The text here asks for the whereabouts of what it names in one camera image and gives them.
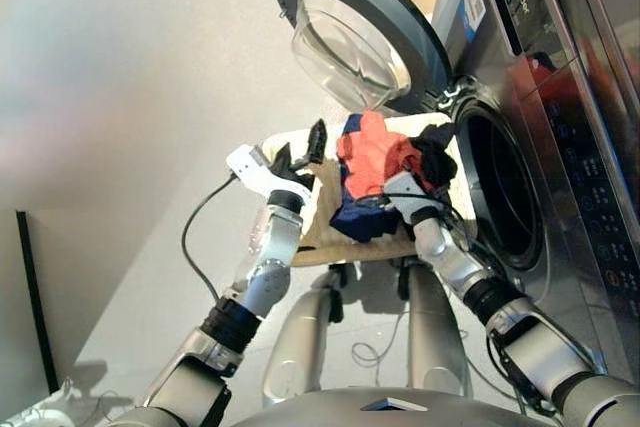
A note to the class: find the orange garment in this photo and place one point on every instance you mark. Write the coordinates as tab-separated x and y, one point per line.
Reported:
370	157

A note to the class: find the navy blue garment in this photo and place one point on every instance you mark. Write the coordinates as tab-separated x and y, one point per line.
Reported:
360	223

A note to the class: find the black garment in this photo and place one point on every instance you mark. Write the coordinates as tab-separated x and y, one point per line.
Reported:
435	162

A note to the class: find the pale woven laundry basket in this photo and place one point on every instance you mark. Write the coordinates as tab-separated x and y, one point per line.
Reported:
320	243

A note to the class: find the black wheeled basket stand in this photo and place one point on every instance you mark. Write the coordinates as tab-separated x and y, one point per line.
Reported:
336	303

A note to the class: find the round glass washing machine door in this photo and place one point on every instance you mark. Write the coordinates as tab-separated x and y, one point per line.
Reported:
400	12

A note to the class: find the grey front-load washing machine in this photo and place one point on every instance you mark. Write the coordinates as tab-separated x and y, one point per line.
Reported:
550	97

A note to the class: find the silver robot leg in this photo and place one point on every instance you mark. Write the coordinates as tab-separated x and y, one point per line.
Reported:
300	347
435	337

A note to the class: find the blue white washer label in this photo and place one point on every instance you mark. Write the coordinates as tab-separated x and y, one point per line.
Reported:
475	7

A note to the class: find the grey robot torso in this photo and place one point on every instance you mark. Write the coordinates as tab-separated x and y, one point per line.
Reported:
350	413

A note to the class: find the black edged panel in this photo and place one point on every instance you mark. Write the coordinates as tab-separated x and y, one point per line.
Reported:
37	298

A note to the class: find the white floor device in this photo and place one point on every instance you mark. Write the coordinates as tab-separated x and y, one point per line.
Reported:
45	417

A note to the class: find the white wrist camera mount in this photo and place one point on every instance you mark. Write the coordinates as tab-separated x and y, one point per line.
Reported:
250	168
407	197

